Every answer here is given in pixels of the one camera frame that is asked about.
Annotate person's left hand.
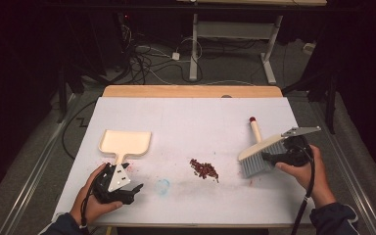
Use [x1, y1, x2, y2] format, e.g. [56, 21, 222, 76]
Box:
[70, 163, 124, 226]

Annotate pile of red beans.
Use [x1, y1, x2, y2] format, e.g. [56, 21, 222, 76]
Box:
[189, 158, 220, 184]

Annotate white-legged desk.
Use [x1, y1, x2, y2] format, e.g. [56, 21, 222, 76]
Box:
[175, 0, 327, 85]

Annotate cream dustpan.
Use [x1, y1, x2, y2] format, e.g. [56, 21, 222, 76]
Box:
[98, 129, 153, 165]

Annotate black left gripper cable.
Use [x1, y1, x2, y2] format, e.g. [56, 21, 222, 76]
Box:
[79, 172, 91, 235]

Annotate metal floor rail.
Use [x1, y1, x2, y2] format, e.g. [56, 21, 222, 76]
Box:
[309, 97, 376, 235]
[0, 94, 79, 235]

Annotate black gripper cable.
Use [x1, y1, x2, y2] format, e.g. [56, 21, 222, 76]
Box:
[290, 145, 317, 235]
[79, 172, 91, 235]

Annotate cream hand brush grey bristles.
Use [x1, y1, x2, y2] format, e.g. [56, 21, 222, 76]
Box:
[237, 117, 290, 179]

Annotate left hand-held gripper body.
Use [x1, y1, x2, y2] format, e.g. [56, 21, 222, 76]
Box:
[92, 163, 136, 206]

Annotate black floor cable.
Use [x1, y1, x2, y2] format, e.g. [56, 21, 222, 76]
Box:
[61, 99, 99, 161]

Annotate white floor box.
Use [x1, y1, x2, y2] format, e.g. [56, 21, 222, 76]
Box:
[303, 42, 317, 55]

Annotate person's right hand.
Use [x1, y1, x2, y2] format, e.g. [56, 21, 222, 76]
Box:
[274, 145, 337, 210]

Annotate white table cover sheet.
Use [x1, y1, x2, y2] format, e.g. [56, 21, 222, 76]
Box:
[52, 96, 317, 228]

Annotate tangle of floor cables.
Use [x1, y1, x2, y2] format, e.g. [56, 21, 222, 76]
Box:
[120, 23, 204, 86]

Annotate wooden table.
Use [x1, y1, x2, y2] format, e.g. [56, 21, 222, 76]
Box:
[102, 85, 284, 99]

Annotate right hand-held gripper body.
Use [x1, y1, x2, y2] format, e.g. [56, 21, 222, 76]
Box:
[280, 125, 322, 167]

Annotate black stand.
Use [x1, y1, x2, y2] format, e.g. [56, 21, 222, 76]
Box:
[282, 65, 339, 135]
[57, 65, 86, 124]

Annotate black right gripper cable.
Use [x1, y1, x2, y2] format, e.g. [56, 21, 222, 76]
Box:
[290, 145, 317, 235]

